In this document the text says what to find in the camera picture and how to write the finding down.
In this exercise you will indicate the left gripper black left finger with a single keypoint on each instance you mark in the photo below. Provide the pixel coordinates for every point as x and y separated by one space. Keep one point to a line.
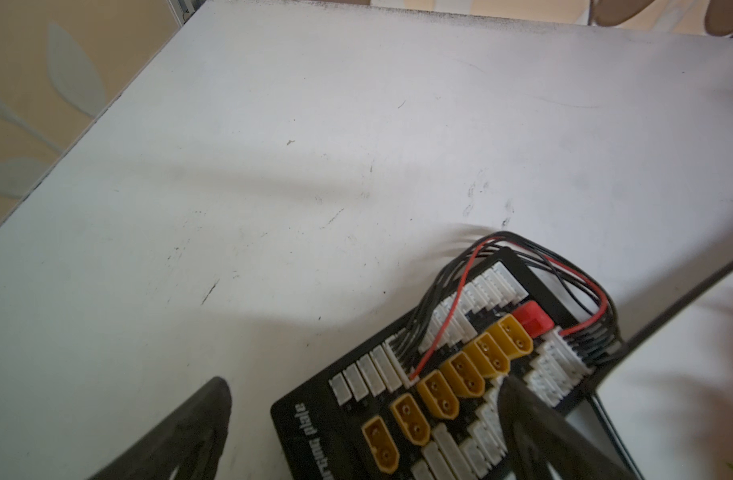
187 444

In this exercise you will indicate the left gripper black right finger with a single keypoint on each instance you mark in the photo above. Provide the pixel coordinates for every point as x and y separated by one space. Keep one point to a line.
541 443

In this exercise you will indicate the black connector board with wires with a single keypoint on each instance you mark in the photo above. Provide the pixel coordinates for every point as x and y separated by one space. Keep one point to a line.
418 400

